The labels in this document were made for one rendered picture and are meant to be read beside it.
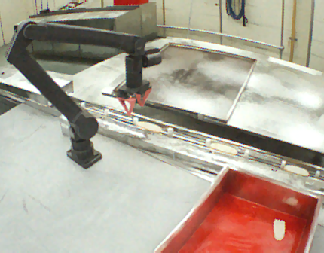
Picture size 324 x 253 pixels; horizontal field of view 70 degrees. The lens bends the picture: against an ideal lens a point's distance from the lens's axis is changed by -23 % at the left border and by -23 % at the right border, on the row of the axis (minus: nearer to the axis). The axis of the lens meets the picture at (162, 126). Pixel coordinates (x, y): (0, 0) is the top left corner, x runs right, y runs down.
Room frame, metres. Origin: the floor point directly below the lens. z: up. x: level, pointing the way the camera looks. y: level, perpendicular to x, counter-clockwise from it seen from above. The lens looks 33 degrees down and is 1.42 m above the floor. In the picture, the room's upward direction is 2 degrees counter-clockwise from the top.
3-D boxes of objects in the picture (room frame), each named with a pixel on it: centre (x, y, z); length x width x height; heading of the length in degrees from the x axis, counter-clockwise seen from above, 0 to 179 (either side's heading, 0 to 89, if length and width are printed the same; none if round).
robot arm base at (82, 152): (0.75, 0.27, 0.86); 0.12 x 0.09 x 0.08; 51
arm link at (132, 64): (0.90, 0.08, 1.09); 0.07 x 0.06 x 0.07; 128
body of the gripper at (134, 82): (0.89, 0.09, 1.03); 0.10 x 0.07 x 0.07; 148
